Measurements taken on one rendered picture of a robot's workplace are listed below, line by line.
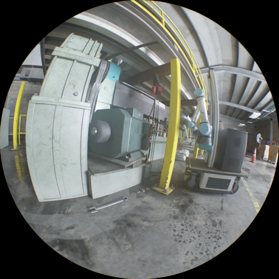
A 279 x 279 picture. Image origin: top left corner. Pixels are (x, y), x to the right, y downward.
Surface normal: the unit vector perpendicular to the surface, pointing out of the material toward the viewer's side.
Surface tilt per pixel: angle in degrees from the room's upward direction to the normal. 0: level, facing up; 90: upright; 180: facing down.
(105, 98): 90
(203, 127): 97
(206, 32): 171
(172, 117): 90
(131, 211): 0
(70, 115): 90
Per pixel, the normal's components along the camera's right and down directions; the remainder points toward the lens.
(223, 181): -0.45, 0.02
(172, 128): -0.69, -0.02
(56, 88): 0.72, 0.13
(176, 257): 0.11, -0.99
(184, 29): 0.00, 1.00
